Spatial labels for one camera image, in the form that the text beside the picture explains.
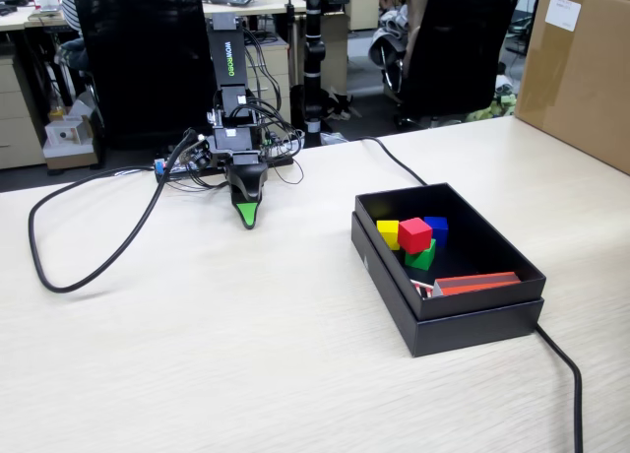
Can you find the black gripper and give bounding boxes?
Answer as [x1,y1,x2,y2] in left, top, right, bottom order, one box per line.
[210,125,270,230]

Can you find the yellow wooden cube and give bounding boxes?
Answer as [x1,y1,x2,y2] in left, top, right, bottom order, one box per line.
[376,220,401,251]

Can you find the red wooden cube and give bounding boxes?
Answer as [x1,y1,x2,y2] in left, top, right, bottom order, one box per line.
[397,217,434,255]

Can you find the green wooden cube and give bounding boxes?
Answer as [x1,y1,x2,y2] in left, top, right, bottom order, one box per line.
[404,238,437,271]

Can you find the blue wooden cube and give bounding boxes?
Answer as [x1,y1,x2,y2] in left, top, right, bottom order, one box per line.
[423,216,450,249]

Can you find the black cardboard box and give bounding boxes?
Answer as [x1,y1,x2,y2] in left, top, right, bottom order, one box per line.
[353,180,548,322]

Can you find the orange flat box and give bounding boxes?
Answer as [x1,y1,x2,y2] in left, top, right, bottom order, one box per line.
[431,270,523,298]

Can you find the black open box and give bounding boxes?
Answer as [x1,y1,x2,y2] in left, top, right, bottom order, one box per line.
[349,211,546,359]

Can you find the large brown cardboard box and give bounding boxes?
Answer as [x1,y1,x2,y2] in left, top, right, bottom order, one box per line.
[514,0,630,176]

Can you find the black and white shoes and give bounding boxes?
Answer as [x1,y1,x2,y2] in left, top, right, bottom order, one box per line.
[322,89,364,122]

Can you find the black pole with white rings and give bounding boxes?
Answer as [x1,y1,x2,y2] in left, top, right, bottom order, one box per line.
[300,0,329,135]

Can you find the beige cabinet panel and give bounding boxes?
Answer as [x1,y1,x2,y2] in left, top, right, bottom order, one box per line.
[319,12,351,97]

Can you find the black high-back office chair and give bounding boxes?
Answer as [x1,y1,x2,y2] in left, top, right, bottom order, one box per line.
[71,0,218,152]

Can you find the small white carton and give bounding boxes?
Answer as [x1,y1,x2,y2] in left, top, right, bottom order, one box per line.
[42,115,98,171]

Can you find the white thin sticks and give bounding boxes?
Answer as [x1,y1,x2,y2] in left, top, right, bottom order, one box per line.
[409,277,435,300]

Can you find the light wooden desk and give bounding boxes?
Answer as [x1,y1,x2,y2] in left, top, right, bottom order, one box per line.
[201,0,380,19]
[0,4,75,33]

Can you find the green patterned cloth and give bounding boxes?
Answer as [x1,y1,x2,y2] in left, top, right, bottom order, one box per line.
[465,93,518,124]

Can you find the black chair with chrome armrest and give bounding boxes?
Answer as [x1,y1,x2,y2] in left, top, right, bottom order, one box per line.
[381,0,523,129]

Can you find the person in striped shirt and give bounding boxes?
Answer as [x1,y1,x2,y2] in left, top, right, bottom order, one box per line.
[52,0,93,73]

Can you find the bare board wrist camera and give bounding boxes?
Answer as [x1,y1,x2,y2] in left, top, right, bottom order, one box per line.
[176,132,214,172]

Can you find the thin black servo wires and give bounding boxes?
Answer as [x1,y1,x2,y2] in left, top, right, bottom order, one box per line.
[166,27,305,193]

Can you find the thick black camera cable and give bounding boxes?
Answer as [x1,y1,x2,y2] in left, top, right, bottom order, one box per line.
[28,127,198,294]

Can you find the thick black power cable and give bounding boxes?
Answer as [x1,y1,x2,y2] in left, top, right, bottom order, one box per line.
[360,136,586,453]

